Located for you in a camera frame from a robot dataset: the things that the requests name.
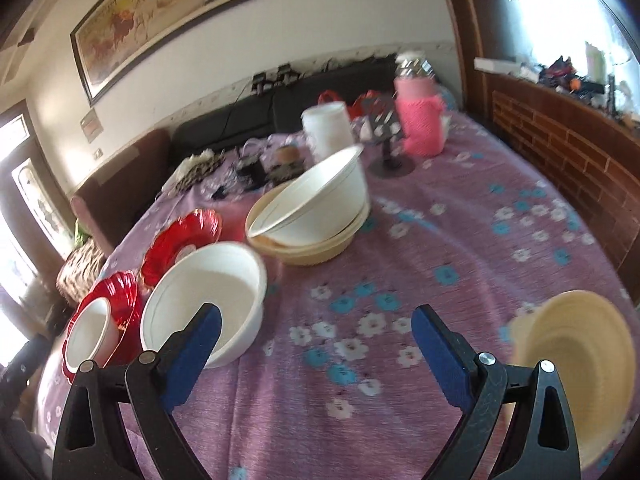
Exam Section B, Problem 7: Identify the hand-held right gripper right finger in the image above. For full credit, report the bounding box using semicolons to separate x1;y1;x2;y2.
411;304;583;480

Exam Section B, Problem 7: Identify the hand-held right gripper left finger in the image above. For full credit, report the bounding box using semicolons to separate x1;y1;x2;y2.
52;302;223;480

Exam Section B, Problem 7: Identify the white bowl with lined rim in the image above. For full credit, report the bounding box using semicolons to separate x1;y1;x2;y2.
246;145;372;248

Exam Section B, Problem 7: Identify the red glass plate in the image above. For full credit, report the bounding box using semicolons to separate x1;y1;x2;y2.
62;270;146;376
139;209;224;288

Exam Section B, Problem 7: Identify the purple floral tablecloth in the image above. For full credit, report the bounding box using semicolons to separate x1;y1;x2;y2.
37;105;636;480

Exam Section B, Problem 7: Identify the small white bowl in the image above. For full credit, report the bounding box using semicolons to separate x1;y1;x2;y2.
66;296;123;375

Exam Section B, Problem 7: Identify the cream bowl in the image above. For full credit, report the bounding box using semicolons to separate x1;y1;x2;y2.
510;290;633;471
248;205;371;267

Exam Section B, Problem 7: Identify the leopard print stool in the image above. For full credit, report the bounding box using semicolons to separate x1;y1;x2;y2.
56;240;108;301

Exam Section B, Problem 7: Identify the leopard print cloth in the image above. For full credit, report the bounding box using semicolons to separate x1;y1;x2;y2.
162;152;226;193

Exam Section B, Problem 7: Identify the white cloth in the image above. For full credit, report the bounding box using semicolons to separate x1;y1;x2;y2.
172;156;202;181

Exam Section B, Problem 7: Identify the black cylindrical device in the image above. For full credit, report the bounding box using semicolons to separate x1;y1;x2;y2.
235;152;268;188

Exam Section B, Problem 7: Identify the brown armchair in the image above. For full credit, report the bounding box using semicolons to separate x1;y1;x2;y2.
70;127;173;256

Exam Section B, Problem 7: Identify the black phone stand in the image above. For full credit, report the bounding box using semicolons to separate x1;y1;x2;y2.
359;99;416;178

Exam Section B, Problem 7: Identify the black device with brown cap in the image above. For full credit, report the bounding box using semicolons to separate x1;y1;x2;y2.
270;146;307;183

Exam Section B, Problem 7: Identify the wooden glass door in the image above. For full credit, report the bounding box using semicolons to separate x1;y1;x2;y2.
0;100;76;321

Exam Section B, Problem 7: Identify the brick pattern cabinet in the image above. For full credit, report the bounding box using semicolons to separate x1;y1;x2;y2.
470;60;640;306

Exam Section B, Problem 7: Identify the pink sleeved thermos bottle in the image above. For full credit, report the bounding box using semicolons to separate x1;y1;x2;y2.
392;52;448;157

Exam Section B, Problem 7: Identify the black sofa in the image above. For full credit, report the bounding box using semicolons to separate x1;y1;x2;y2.
170;55;401;161

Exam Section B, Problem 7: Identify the white plastic jar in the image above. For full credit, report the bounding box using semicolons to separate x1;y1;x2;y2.
301;101;353;158

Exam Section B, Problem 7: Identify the pile of dark clutter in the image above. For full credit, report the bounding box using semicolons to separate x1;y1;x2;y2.
540;55;586;91

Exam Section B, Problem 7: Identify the framed painting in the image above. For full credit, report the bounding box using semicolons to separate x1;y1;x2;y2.
70;0;271;106

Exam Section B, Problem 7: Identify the red wall plaque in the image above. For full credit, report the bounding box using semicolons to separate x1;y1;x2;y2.
80;109;104;143

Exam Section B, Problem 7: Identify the wooden door frame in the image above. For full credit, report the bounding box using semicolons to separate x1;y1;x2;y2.
435;0;486;116

